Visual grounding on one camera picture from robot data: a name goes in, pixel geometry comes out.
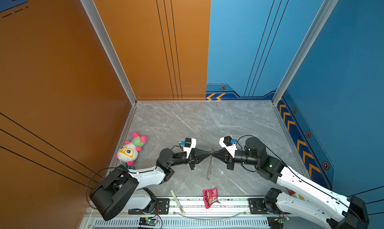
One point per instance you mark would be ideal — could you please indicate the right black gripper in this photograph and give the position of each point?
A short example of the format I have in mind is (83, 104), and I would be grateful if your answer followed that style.
(229, 160)

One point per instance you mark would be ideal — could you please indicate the red white bandage box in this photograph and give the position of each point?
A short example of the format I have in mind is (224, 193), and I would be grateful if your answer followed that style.
(294, 194)

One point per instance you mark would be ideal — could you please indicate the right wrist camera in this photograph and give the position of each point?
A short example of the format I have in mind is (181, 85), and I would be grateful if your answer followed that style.
(229, 144)

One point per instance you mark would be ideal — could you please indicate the aluminium front rail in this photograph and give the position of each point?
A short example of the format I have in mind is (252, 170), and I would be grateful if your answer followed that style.
(194, 206)

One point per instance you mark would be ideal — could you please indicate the pink green plush toy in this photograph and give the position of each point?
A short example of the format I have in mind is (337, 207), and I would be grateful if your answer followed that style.
(128, 153)

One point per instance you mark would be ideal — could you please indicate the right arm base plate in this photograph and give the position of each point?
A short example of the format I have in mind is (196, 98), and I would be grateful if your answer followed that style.
(257, 206)

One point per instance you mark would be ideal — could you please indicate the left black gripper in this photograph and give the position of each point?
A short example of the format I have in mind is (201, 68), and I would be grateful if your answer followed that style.
(191, 160)

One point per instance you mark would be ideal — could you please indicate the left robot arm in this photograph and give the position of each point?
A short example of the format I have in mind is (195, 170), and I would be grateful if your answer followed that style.
(125, 190)

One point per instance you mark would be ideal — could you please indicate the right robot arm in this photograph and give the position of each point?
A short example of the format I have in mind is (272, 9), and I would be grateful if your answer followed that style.
(316, 204)

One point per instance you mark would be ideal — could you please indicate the left circuit board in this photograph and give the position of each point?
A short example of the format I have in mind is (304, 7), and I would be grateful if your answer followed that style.
(148, 223)

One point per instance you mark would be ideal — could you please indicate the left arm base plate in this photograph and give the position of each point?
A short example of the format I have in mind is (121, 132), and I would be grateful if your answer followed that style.
(160, 207)

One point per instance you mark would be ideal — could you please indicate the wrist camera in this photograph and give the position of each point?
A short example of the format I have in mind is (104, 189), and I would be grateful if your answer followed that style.
(187, 145)
(229, 144)

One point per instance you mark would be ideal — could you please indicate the right circuit board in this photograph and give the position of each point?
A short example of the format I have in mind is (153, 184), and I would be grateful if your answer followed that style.
(277, 223)

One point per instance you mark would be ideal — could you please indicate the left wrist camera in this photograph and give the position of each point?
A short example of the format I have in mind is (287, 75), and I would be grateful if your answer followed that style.
(187, 145)

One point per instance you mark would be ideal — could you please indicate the circuit board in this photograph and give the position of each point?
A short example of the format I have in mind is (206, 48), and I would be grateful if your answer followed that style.
(277, 223)
(148, 223)

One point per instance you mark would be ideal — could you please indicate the pink snack packet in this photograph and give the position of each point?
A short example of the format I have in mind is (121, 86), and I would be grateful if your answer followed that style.
(210, 197)

